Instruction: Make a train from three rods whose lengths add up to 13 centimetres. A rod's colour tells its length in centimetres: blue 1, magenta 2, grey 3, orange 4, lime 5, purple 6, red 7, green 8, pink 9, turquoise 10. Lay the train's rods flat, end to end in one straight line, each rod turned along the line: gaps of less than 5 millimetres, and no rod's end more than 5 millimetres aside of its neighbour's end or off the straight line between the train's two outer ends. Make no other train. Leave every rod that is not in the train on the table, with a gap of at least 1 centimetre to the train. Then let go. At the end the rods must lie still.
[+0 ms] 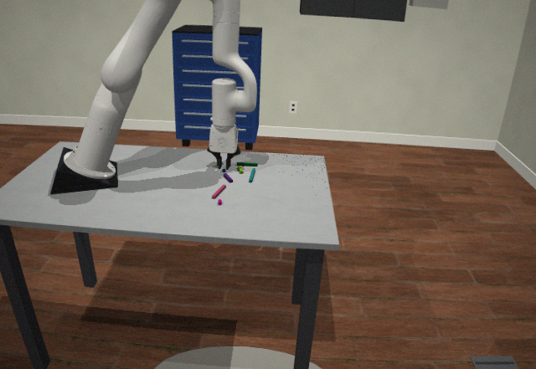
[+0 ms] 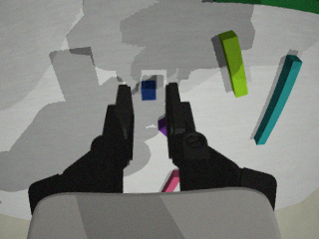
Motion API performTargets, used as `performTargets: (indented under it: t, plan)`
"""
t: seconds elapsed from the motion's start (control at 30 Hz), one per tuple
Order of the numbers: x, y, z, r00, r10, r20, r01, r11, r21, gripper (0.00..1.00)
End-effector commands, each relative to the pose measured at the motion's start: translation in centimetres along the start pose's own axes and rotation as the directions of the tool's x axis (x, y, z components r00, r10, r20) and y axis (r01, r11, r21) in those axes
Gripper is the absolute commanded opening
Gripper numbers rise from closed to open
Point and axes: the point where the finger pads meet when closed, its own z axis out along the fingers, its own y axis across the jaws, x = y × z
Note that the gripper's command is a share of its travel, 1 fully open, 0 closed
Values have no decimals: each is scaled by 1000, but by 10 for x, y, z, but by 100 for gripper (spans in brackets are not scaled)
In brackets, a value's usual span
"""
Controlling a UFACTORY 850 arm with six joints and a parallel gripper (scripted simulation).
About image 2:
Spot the purple rod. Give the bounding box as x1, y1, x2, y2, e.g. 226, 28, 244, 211
158, 118, 166, 136

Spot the turquoise rod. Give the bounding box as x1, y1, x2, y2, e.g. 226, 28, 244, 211
254, 55, 303, 145

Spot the small blue block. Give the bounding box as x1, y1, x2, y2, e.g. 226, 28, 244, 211
141, 81, 157, 101

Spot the pink rod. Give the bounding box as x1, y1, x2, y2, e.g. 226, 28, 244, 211
161, 170, 179, 192

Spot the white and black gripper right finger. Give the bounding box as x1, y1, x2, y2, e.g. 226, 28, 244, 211
165, 83, 277, 211

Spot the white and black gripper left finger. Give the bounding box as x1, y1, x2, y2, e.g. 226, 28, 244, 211
28, 85, 135, 215

